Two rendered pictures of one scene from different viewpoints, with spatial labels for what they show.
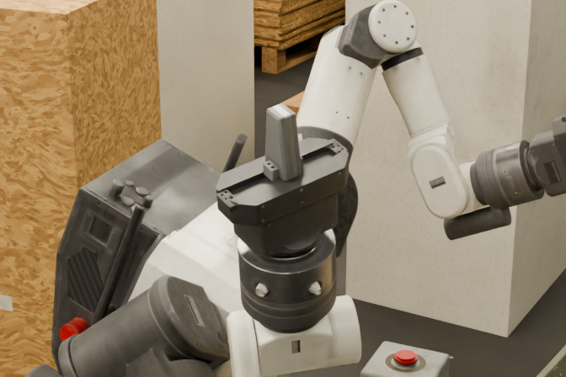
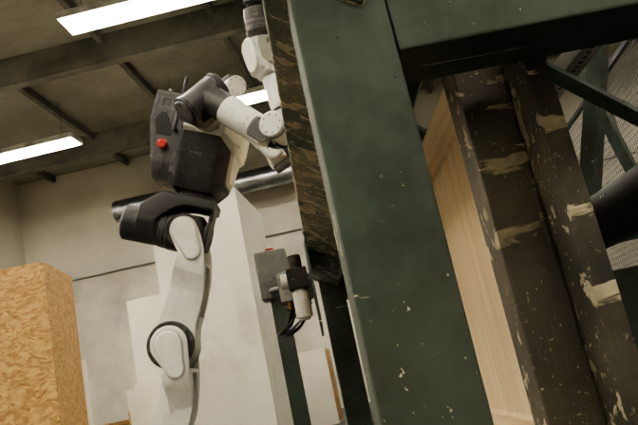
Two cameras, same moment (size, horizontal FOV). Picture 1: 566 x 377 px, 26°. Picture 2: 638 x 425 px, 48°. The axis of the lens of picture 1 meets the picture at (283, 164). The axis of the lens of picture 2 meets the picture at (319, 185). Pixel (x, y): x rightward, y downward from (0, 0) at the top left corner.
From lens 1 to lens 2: 1.89 m
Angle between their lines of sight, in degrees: 44
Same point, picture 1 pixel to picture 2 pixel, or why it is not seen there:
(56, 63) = (38, 288)
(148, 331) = (208, 81)
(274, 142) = not seen: outside the picture
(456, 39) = (219, 309)
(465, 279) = not seen: outside the picture
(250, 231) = not seen: outside the picture
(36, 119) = (26, 323)
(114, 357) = (198, 90)
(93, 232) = (164, 104)
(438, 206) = (272, 153)
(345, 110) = not seen: hidden behind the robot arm
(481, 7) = (228, 289)
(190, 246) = not seen: hidden behind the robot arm
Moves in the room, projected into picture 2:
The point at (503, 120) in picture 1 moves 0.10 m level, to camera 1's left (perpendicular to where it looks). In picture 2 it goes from (252, 341) to (236, 343)
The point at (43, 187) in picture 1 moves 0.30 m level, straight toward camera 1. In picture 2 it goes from (31, 361) to (48, 352)
